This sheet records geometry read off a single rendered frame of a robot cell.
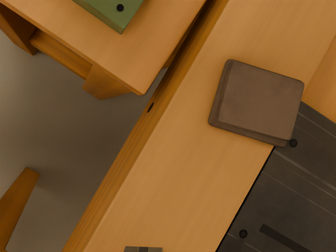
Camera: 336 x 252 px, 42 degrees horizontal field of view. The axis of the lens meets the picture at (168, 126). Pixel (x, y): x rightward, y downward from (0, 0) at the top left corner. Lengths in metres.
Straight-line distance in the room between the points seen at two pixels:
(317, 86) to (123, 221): 0.29
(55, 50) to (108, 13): 0.66
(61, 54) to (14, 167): 0.42
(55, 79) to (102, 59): 0.86
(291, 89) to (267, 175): 0.11
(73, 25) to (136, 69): 0.09
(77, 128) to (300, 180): 0.94
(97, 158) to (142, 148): 0.90
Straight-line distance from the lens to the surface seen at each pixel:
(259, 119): 0.50
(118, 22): 0.51
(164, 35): 0.56
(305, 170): 0.57
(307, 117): 0.56
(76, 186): 1.41
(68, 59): 1.16
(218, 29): 0.52
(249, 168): 0.53
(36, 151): 1.40
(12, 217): 0.85
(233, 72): 0.49
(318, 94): 0.59
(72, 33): 0.55
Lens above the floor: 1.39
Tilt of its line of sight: 78 degrees down
